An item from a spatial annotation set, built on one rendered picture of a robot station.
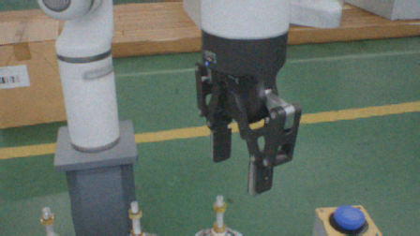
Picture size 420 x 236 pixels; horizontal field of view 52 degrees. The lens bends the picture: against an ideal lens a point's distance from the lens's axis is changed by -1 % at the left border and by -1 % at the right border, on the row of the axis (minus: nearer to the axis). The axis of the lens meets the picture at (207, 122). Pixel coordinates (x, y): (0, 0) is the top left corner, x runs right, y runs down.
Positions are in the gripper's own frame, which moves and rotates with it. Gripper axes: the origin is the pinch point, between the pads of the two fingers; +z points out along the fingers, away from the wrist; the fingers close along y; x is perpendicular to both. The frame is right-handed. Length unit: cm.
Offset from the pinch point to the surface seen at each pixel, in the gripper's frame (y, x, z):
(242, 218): -38, 29, 47
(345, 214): 0.0, 18.0, 14.0
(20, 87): -118, -8, 33
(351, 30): -133, 168, 41
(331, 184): -37, 58, 47
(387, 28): -127, 190, 41
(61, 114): -115, 4, 44
